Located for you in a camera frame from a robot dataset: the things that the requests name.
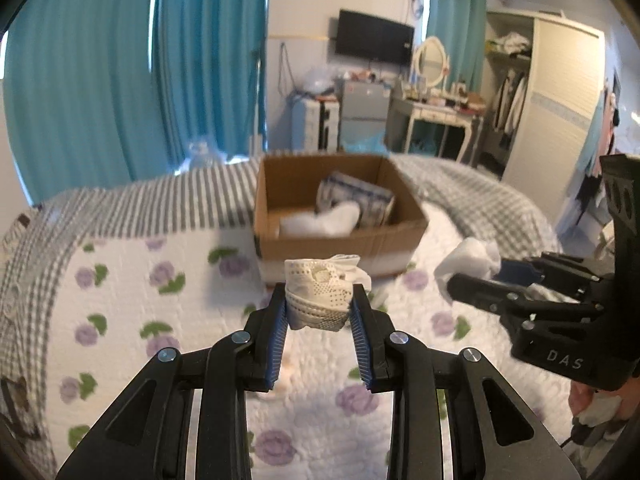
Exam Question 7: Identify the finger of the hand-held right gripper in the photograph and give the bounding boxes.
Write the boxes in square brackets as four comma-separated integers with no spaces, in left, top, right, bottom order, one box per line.
[499,251,617,306]
[446,272,607,333]

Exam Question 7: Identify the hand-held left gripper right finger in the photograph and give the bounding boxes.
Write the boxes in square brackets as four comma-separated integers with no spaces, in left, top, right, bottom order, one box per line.
[350,283,564,480]

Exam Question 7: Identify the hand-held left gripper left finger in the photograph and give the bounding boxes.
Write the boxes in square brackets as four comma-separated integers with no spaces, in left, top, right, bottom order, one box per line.
[57,282,291,480]

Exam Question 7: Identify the white fluffy cloth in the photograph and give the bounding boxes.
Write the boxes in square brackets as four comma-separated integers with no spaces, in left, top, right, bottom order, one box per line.
[433,237,502,302]

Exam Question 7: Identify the white perforated sock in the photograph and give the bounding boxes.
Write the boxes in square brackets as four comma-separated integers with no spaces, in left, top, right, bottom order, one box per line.
[283,254,374,332]

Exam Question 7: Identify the cardboard box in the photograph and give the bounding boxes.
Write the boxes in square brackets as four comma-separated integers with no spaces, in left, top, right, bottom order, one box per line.
[252,153,430,279]

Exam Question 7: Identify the person's right hand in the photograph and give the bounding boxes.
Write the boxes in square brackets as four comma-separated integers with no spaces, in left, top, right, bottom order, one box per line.
[569,381,628,428]

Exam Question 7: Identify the white floral blanket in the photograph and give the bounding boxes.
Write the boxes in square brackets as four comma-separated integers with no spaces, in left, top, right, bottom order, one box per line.
[44,204,578,480]

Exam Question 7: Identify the white fluffy sock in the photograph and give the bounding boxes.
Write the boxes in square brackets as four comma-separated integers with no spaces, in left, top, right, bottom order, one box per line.
[278,201,362,237]

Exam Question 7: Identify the blue white plaid cloth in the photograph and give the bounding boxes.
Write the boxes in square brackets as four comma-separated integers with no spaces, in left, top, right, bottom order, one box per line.
[316,171,396,229]

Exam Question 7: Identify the light blue hanging cloth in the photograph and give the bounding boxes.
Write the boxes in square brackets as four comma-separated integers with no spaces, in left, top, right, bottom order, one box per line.
[576,86,610,177]

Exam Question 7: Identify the white wardrobe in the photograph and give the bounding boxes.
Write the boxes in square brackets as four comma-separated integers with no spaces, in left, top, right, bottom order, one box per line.
[482,8,607,212]

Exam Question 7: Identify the hanging clothes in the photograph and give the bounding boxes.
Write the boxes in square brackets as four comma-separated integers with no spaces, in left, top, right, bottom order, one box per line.
[492,67,529,134]

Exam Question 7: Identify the white dressing table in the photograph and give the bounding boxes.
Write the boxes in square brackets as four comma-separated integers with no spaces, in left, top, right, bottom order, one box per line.
[387,87,487,165]

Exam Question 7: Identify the blue plastic bag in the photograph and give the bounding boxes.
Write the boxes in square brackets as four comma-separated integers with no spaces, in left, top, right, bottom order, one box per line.
[344,129,389,155]

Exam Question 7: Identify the floral quilt bed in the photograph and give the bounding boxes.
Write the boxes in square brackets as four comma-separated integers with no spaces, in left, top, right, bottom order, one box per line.
[0,152,563,480]

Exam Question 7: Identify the blurred clear bottle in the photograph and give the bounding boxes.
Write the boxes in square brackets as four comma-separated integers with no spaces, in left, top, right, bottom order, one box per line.
[186,136,227,170]

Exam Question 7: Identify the grey small fridge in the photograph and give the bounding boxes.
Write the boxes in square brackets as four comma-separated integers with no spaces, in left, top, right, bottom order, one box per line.
[338,78,394,154]

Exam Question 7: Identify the white blue cabinet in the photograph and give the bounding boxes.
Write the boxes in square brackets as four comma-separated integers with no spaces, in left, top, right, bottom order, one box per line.
[290,94,341,154]

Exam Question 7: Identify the folded white clothes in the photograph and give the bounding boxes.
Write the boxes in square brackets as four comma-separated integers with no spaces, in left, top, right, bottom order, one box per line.
[492,32,532,57]

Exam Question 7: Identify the white oval mirror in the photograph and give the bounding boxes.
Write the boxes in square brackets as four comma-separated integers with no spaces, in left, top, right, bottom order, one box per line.
[412,35,451,92]

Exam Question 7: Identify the clear plastic bag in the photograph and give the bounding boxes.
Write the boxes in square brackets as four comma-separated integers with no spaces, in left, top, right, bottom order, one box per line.
[299,64,337,99]

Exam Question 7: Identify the narrow teal curtain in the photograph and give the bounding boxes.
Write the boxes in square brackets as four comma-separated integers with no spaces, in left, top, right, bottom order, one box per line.
[425,0,489,97]

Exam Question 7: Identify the wide teal curtain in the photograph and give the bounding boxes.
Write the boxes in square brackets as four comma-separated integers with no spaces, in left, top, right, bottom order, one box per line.
[2,0,162,207]

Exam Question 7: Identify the black wall television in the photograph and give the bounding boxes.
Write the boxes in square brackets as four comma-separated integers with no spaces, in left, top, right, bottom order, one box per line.
[334,8,416,67]

